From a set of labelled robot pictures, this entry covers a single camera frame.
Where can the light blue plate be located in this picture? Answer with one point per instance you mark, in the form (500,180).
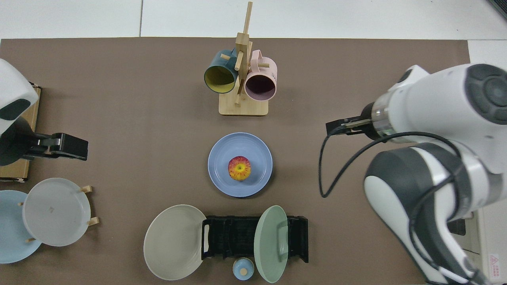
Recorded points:
(10,237)

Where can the wooden cup stand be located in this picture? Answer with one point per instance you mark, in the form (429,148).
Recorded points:
(245,109)

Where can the wooden plate rack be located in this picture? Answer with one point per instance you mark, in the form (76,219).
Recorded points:
(87,189)

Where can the pale toaster oven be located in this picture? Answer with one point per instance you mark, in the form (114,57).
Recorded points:
(495,237)

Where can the brown table cloth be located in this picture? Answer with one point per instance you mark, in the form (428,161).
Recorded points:
(138,166)

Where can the grey plate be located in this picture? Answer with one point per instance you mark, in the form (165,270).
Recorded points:
(55,213)

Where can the beige plate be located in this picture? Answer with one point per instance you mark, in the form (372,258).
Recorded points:
(174,241)

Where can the dark grey device corner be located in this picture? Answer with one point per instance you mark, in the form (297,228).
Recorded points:
(500,7)

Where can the pale green plate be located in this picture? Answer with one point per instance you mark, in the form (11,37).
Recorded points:
(269,245)

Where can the black dish rack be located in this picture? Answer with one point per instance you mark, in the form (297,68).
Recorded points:
(233,237)

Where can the pink cup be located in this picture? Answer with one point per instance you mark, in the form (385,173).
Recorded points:
(259,85)

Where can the dark teal cup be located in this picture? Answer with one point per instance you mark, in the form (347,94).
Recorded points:
(218,79)

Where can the red yellow apple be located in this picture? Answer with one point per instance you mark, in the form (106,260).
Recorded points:
(239,168)

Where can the small blue round thing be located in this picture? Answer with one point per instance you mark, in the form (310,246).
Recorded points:
(242,270)

